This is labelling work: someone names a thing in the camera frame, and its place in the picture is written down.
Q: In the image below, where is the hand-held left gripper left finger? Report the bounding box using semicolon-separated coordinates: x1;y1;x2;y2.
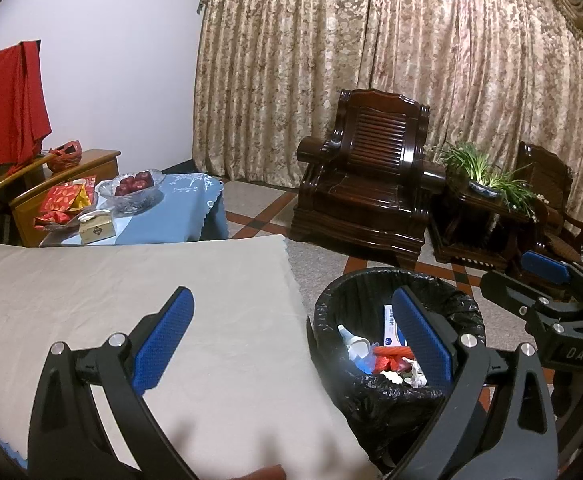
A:
26;286;196;480

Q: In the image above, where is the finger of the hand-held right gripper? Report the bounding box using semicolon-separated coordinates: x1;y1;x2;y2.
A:
480;270;583;321
520;251;583;301

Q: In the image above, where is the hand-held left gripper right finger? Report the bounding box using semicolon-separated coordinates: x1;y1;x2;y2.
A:
391;286;559;480

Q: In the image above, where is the orange corrugated sheet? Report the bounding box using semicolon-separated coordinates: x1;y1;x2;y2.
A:
373;344;412;361

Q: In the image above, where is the white and blue box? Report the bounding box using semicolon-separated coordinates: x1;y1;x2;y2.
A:
380;304;409;348

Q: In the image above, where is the white tissue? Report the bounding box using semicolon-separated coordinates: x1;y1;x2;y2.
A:
404;357;428;389

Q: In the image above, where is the blue and white packet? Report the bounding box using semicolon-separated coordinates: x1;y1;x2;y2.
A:
338;324;377;376

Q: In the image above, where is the white paper cup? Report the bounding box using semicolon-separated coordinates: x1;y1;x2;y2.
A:
345;337;372;362

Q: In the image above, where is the bin with black plastic bag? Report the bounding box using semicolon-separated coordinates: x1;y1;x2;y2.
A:
307;267;487;473

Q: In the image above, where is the dark wooden side table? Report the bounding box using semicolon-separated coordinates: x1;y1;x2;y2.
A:
429;175;547;273

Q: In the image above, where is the dark wooden armchair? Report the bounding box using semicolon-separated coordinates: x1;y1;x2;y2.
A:
514;141;583;271
290;88;447;271

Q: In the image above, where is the potted green plant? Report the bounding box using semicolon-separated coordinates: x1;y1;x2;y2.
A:
436;141;549;221

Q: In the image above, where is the blue tablecloth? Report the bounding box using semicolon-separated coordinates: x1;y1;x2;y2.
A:
42;173;230;247

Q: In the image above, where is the glass fruit bowl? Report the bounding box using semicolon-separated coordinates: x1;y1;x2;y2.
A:
96;169;166;215

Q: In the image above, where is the small red snack packet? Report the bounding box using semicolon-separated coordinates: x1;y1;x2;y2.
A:
34;211;72;231

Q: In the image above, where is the red patterned snack packet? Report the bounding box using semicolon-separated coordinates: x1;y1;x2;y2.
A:
39;184;92;213

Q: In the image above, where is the light wooden cabinet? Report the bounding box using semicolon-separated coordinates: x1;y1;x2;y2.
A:
10;149;122;247

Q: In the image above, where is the red plastic bag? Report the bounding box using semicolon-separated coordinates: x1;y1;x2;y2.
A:
48;141;82;170

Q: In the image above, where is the beige patterned curtain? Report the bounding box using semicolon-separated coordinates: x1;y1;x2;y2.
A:
192;0;583;281

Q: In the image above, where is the red cloth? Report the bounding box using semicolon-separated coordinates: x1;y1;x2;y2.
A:
0;40;52;172

